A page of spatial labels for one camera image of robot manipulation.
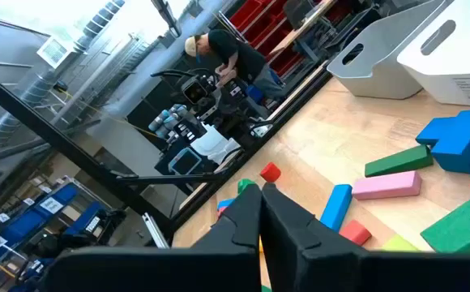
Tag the yellow small cube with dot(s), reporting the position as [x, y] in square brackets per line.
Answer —
[260, 245]

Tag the tablet teach pendant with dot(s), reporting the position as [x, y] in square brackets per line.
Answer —
[184, 161]

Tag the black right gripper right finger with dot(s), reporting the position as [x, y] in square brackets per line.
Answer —
[320, 267]

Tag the grey-blue background robot arm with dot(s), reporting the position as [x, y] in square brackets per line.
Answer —
[164, 120]

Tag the blue long wooden block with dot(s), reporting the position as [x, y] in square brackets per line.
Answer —
[336, 207]

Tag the person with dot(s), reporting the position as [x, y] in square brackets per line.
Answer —
[239, 57]

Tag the blue thick wooden block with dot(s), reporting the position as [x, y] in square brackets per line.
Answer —
[466, 142]

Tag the red storage bin rack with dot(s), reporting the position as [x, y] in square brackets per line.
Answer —
[255, 20]

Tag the red cylinder block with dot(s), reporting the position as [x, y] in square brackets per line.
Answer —
[270, 173]

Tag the red rectangular block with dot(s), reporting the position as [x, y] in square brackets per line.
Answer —
[221, 211]

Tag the blue rectangular block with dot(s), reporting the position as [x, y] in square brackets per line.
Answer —
[225, 203]

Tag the grey plastic bin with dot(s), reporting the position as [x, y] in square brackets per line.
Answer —
[385, 81]

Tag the blue storage bin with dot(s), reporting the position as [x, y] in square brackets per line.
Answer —
[85, 219]
[24, 219]

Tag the white air vent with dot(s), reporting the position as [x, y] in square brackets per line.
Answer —
[52, 50]

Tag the pink long wooden block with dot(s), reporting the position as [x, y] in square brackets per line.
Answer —
[387, 185]

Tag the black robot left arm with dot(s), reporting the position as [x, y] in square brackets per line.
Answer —
[229, 113]

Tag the dark green long block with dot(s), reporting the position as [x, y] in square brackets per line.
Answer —
[399, 162]

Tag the silver aluminium profile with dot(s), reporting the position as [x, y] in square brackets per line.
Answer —
[155, 230]

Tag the light green long block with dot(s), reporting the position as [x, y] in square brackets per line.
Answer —
[399, 244]

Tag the green rectangular wooden block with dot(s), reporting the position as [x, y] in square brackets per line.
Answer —
[462, 227]

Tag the blue short wooden block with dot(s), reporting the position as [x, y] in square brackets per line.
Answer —
[435, 130]

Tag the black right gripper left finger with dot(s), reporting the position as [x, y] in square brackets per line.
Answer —
[219, 263]

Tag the silver ventilation duct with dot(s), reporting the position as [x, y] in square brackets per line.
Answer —
[36, 91]

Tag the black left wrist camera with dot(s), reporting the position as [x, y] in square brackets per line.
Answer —
[194, 92]

